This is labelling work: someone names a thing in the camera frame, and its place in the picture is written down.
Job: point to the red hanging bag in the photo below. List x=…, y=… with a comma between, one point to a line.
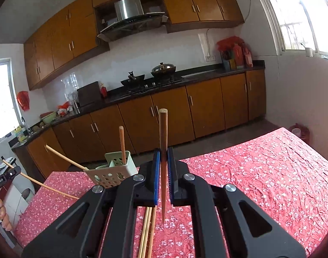
x=23, y=100

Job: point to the window with white frame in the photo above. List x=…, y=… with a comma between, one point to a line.
x=299, y=25

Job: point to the person's hand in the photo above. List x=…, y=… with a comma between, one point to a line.
x=4, y=218

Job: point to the brown upper kitchen cabinets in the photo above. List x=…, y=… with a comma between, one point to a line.
x=84, y=29

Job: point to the brown lower kitchen cabinets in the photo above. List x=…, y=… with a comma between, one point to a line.
x=199, y=105

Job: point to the black gas stove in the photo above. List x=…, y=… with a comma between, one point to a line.
x=141, y=86

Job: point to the red bags on counter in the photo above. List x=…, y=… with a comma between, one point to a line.
x=235, y=53

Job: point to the red floral tablecloth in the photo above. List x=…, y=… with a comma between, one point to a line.
x=283, y=175

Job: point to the dark microwave box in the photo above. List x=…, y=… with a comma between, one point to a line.
x=89, y=94

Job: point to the pale green perforated utensil holder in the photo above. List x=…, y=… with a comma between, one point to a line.
x=114, y=171

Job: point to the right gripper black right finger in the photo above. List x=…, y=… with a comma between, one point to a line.
x=226, y=223

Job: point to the dark brown wooden chopstick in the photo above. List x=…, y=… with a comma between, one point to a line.
x=163, y=129

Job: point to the black wok with handle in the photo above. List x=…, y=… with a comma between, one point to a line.
x=132, y=80

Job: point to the long pale bamboo chopstick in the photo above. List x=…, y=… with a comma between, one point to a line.
x=39, y=183

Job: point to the brown kitchen cabinets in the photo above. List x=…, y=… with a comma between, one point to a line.
x=84, y=29
x=199, y=105

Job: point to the steel range hood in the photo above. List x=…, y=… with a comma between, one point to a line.
x=119, y=19

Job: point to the red stool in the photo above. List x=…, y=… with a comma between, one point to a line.
x=301, y=132

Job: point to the black lidded wok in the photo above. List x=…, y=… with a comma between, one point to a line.
x=163, y=71

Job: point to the red bottle on counter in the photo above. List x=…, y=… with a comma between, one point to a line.
x=103, y=90

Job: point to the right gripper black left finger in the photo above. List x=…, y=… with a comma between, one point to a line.
x=102, y=222

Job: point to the light wooden chopstick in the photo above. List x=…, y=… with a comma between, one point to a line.
x=151, y=232
x=144, y=233

